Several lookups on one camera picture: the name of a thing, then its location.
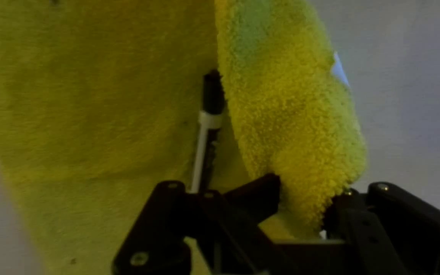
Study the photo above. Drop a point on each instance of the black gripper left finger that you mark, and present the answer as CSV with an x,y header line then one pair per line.
x,y
179,229

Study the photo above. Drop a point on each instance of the yellow microfibre towel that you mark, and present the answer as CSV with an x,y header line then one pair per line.
x,y
102,101

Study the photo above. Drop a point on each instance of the black and white marker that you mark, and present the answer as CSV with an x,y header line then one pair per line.
x,y
212,96

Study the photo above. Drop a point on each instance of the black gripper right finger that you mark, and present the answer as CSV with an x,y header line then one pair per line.
x,y
397,229

